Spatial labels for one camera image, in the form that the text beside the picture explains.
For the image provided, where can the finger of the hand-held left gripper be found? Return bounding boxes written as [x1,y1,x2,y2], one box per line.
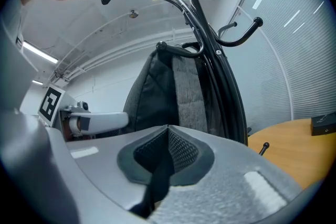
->
[68,111,130,136]

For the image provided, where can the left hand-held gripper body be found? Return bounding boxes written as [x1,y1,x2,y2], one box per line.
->
[38,83,91,141]

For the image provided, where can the white ceiling pipes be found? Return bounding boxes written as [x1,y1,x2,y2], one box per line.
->
[54,27,201,81]

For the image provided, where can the grey backpack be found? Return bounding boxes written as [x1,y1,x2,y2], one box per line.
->
[122,43,229,143]

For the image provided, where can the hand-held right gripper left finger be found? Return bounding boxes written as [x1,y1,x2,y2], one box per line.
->
[48,125,169,224]

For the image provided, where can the person's white shirt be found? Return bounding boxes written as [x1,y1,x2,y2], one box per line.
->
[0,0,40,115]

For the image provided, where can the small black box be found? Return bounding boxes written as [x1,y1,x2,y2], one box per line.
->
[310,112,336,136]

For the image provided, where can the round wooden table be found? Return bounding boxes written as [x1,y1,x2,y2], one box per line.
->
[248,118,328,190]

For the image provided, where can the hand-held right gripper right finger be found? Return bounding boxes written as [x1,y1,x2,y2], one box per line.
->
[148,125,305,224]

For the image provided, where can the black coat rack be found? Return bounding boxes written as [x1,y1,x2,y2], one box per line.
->
[139,0,271,156]

